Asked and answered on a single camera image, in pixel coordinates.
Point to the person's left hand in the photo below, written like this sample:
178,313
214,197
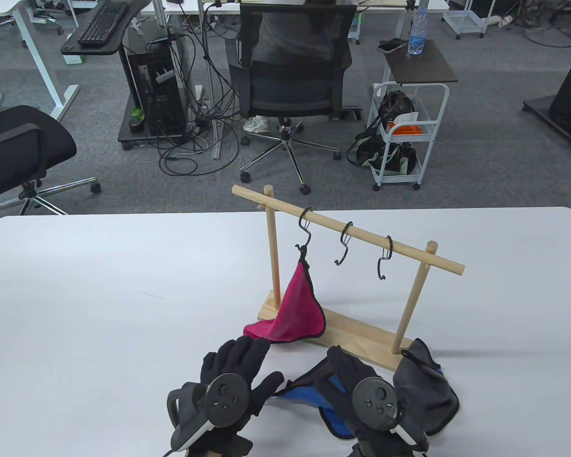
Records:
238,357

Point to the person's right hand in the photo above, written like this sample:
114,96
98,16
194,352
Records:
342,381

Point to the blue hand towel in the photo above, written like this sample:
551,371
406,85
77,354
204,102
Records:
302,396

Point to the pink hand towel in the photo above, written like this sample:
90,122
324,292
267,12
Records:
300,309

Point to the grey hand towel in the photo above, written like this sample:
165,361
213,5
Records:
423,395

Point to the black metal s-hook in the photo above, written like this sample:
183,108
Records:
303,219
345,233
388,247

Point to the wooden towel rack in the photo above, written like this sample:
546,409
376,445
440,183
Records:
276,204

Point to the black green bag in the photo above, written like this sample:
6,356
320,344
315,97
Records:
390,159

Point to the white rolling cart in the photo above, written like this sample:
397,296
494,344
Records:
407,138

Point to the small green plant pot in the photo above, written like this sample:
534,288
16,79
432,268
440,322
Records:
136,124

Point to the black computer tower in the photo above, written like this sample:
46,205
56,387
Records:
164,104
123,128

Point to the orange item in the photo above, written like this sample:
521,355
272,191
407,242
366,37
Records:
407,129

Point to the black mesh office chair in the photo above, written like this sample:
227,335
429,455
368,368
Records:
290,90

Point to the black handbag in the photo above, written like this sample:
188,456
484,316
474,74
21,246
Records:
395,104

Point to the black padded office chair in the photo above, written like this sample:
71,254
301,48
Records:
9,143

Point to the dark brown side table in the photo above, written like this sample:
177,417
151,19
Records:
421,66

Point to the black smartphone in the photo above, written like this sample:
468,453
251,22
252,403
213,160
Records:
392,46

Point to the clear water bottle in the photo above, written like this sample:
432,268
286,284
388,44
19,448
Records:
416,43

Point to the black curved desk top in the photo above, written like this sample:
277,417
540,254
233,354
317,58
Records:
71,47

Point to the white desk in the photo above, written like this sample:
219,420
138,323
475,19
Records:
190,7
34,45

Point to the black keyboard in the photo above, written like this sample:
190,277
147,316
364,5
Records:
102,24

